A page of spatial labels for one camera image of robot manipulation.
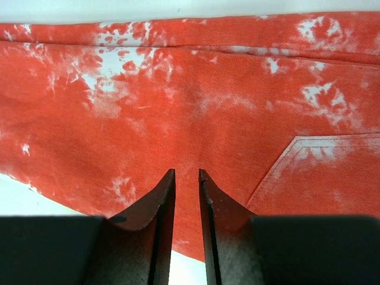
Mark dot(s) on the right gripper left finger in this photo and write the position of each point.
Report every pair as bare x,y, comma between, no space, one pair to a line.
134,246

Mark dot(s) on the orange white tie-dye trousers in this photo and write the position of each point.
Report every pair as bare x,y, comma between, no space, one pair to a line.
282,111

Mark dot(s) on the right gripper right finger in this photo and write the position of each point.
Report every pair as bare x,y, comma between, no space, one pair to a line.
230,253

